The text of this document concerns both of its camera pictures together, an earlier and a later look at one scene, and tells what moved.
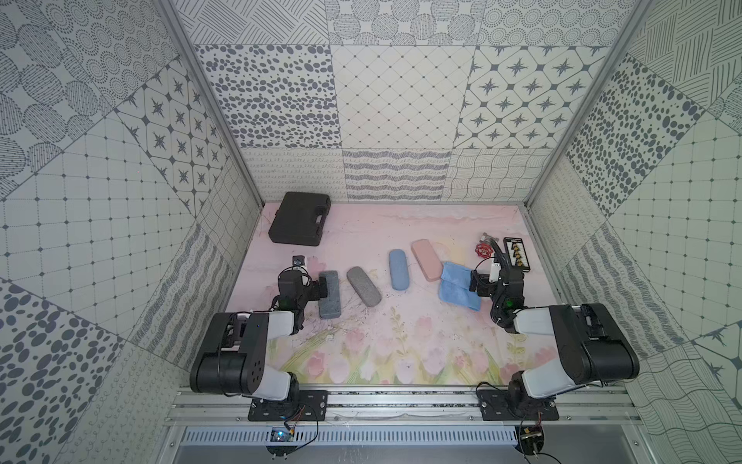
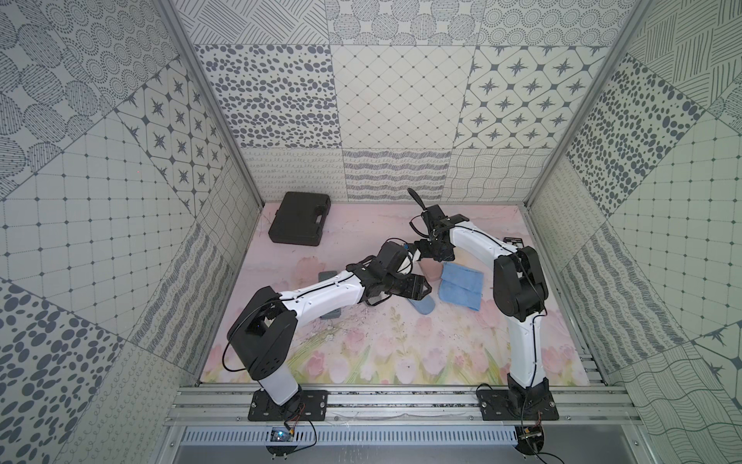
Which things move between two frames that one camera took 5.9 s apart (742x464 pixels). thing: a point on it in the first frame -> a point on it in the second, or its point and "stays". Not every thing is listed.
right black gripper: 484,282 -> 422,247
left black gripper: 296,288 -> 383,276
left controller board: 281,434 stays
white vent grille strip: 354,437 stays
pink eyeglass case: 427,260 stays
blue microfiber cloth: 455,286 stays
